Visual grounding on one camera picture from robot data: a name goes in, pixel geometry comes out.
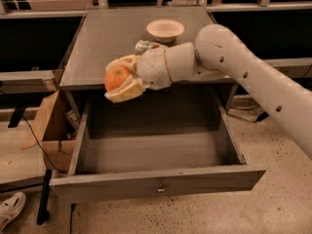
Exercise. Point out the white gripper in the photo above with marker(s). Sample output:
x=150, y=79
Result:
x=152, y=67

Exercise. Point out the orange fruit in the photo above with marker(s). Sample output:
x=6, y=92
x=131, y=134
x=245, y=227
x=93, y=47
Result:
x=115, y=77

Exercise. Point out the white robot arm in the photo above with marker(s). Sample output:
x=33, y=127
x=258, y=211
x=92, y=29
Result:
x=215, y=53

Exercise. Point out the open grey top drawer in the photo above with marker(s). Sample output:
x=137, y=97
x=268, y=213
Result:
x=116, y=159

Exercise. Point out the crushed soda can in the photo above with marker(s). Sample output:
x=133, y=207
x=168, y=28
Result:
x=143, y=45

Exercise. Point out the grey cabinet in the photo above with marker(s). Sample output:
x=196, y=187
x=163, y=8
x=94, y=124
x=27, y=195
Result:
x=106, y=35

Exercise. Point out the white bowl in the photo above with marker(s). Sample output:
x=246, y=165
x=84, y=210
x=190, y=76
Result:
x=165, y=30

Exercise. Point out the cardboard box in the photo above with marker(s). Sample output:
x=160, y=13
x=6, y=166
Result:
x=52, y=131

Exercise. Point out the black table leg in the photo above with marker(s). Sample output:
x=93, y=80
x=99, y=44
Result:
x=43, y=213

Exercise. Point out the white sneaker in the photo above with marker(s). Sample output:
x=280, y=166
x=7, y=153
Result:
x=11, y=208

